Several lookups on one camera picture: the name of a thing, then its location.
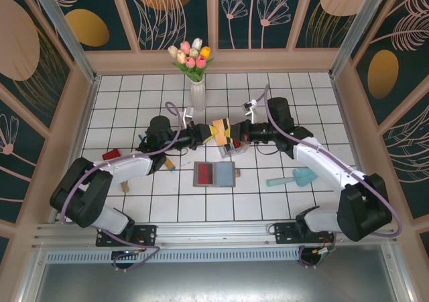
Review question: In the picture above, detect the yellow credit card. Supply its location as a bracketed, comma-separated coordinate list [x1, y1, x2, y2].
[211, 117, 231, 146]

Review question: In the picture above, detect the grey card holder wallet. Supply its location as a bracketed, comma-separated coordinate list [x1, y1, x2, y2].
[193, 160, 242, 188]

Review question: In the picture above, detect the clear acrylic card box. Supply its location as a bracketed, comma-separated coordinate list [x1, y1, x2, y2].
[217, 140, 249, 159]

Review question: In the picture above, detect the teal toy rake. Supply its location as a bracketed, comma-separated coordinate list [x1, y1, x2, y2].
[137, 131, 178, 173]

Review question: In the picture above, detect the white ribbed vase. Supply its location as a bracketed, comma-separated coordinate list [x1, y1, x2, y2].
[190, 80, 206, 112]

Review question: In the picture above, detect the red block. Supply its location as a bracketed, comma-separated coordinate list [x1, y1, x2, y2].
[101, 147, 131, 194]

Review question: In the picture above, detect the light blue toy shovel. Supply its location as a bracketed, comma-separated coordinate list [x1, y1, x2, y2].
[266, 167, 318, 189]

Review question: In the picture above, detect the artificial tulip bouquet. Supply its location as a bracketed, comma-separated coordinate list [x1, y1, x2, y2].
[167, 37, 215, 82]

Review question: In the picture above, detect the grey metal panel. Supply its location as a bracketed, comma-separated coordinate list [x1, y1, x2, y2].
[19, 244, 413, 302]

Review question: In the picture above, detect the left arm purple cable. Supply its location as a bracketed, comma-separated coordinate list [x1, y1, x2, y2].
[60, 101, 188, 272]

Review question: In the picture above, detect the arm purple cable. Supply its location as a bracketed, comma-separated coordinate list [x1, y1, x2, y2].
[60, 101, 188, 272]
[256, 84, 403, 249]

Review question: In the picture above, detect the aluminium mounting rail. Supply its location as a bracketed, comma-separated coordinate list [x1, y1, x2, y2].
[32, 217, 398, 249]

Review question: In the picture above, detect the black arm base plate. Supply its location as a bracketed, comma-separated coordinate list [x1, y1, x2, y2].
[273, 221, 336, 246]
[95, 224, 158, 248]

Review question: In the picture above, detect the slotted grey cable duct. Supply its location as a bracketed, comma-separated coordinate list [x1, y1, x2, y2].
[44, 246, 302, 265]

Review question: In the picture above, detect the aluminium frame post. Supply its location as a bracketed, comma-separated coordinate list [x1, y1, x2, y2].
[26, 0, 101, 84]
[329, 0, 392, 79]

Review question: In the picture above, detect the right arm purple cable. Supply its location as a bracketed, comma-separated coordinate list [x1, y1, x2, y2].
[256, 84, 403, 249]

